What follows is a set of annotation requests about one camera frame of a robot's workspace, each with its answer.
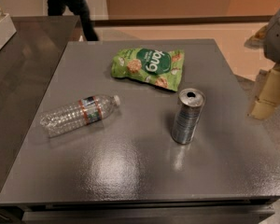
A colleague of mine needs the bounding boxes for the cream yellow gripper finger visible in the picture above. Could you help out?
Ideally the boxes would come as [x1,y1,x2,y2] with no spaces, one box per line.
[248,63,280,120]

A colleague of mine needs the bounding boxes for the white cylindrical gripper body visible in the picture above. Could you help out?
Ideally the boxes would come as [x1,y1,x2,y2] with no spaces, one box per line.
[263,9,280,63]

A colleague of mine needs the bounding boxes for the green rice chip bag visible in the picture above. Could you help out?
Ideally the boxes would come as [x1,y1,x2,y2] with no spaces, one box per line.
[111,48,185,91]

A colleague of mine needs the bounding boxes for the silver aluminium drink can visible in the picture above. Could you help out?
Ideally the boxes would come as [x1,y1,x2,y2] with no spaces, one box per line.
[171,88,205,145]

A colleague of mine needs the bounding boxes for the grey metal table cabinet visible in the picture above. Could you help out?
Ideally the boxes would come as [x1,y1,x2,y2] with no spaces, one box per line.
[0,39,280,220]

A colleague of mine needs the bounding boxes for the clear plastic water bottle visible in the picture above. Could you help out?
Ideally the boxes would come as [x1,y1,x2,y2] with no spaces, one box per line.
[40,94,120,137]

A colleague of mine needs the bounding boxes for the person in dark trousers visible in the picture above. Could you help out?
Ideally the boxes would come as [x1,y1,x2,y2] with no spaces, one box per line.
[47,0,99,41]

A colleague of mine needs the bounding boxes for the dark side counter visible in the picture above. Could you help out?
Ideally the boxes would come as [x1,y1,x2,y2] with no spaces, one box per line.
[0,16,79,192]

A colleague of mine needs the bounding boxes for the white box on counter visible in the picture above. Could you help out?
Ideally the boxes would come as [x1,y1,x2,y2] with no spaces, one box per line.
[0,14,17,50]

